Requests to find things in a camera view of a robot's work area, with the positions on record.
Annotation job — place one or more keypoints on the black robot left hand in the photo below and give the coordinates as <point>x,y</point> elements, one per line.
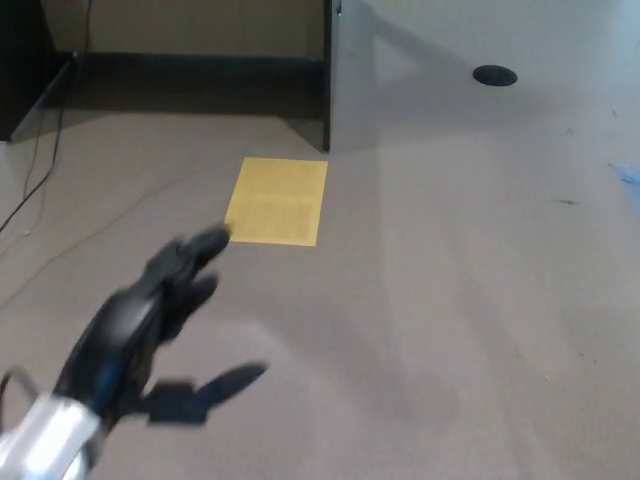
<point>125,325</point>

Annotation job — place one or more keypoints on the yellow rectangular floor sheet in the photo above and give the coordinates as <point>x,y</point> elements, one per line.
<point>277,200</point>

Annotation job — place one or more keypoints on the black round floor cover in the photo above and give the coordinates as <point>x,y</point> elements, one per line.
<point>495,75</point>

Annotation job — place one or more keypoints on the dark wooden desk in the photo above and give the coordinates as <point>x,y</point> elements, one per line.
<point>327,70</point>

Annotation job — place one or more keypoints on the blue floor scrap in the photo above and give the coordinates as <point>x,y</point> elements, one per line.
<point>629,173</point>

